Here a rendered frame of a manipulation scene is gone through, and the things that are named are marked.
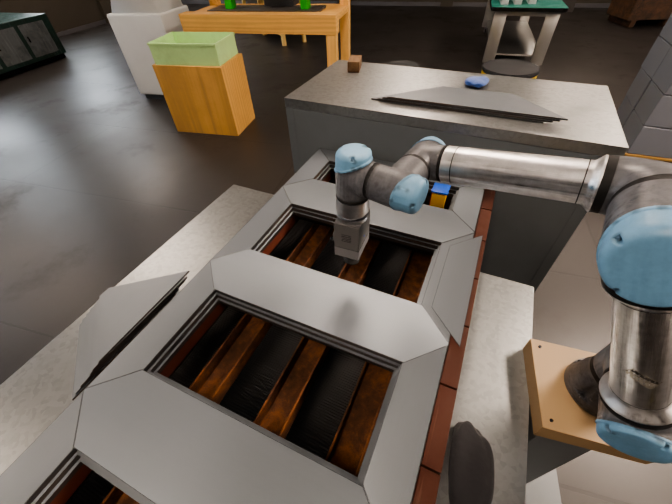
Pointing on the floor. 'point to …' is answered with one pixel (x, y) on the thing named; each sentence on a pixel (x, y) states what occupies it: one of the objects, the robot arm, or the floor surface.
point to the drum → (511, 68)
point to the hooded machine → (130, 16)
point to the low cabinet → (27, 43)
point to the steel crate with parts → (656, 10)
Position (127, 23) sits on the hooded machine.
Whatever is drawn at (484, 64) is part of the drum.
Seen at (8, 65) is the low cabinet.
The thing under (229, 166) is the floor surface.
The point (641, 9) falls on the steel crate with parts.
